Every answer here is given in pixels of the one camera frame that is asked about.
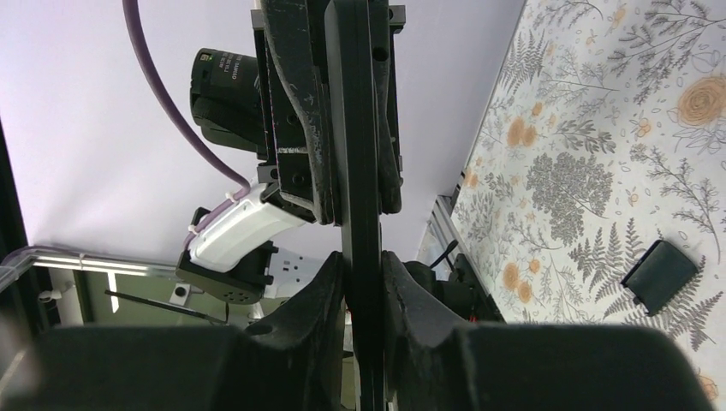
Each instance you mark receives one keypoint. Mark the black battery cover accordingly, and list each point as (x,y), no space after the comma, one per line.
(658,276)

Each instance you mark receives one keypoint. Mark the floral patterned table mat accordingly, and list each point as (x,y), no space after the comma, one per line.
(604,134)

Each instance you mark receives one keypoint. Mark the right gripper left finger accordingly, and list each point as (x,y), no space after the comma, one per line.
(291,359)

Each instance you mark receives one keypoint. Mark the black remote control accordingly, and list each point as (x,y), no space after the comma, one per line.
(354,118)

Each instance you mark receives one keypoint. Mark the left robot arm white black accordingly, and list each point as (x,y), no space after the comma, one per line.
(228,126)

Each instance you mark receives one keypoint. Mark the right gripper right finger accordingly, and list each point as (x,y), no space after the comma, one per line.
(436,360)

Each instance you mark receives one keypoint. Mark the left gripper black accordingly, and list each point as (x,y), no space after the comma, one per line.
(328,86)

